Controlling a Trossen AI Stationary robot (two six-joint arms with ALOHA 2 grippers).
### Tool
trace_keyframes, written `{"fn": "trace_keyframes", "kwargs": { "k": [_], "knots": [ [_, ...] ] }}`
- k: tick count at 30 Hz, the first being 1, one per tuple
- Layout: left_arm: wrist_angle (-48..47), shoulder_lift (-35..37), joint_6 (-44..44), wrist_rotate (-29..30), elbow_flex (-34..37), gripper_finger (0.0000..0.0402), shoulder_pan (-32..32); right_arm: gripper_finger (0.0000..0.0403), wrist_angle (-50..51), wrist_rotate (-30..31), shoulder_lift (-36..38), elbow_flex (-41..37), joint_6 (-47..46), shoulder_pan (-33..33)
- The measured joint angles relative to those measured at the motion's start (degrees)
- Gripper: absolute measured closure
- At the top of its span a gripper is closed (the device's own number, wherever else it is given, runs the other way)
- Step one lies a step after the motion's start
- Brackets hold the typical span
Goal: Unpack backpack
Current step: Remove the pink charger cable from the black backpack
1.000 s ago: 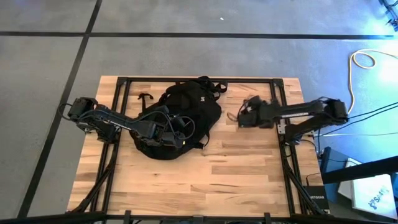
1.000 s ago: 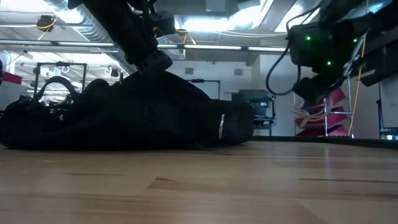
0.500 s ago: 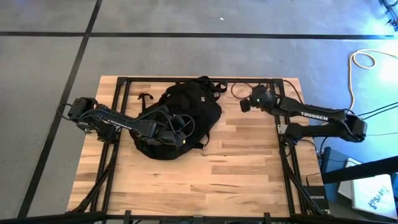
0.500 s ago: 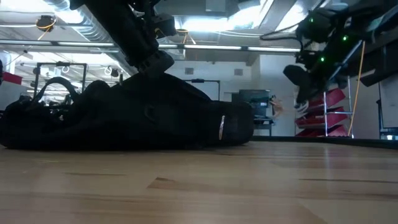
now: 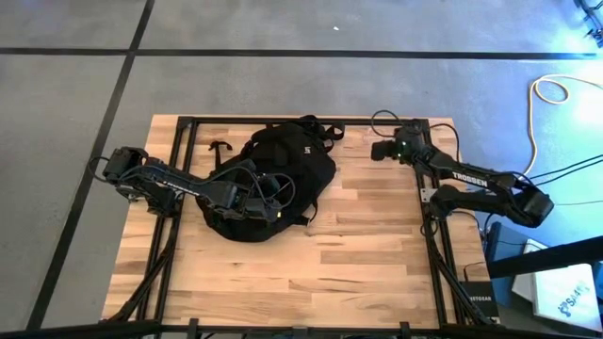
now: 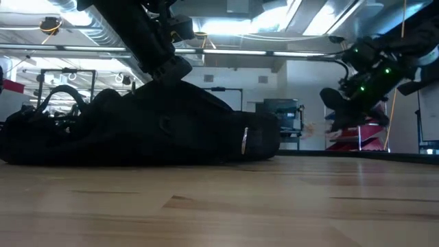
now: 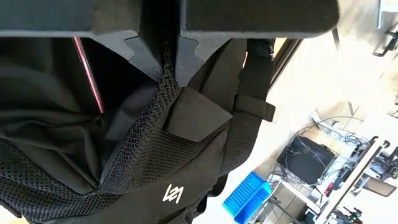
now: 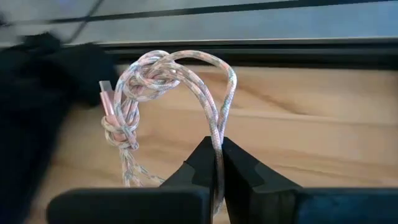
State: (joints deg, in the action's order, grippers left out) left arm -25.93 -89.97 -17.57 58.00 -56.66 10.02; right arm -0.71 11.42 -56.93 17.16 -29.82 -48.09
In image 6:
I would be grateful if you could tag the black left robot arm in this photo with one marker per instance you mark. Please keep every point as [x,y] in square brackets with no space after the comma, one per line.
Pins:
[137,34]

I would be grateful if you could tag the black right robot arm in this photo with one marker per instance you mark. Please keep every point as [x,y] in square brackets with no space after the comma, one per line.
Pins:
[422,34]

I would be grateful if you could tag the black frame rig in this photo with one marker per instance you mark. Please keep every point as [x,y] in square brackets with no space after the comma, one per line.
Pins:
[65,70]

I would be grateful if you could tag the black backpack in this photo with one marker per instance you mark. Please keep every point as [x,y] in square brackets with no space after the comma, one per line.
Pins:
[154,130]

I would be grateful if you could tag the black monitor frame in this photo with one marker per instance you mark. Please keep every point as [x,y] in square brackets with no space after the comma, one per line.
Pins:
[218,89]

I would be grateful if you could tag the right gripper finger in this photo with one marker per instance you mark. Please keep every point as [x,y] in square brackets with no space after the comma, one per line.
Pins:
[343,116]
[377,115]

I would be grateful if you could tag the ceiling light strip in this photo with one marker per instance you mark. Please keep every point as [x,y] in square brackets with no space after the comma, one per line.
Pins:
[233,52]

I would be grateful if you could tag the black metal table frame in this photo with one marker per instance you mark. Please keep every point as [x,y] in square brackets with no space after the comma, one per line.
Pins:
[343,155]

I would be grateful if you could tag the grey printer cart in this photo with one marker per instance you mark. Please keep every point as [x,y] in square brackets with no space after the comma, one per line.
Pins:
[281,109]

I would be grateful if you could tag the silver ceiling duct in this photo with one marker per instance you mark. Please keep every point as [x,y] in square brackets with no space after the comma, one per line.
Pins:
[99,32]

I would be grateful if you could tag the red sign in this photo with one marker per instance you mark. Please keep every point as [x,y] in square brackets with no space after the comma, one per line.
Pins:
[13,86]

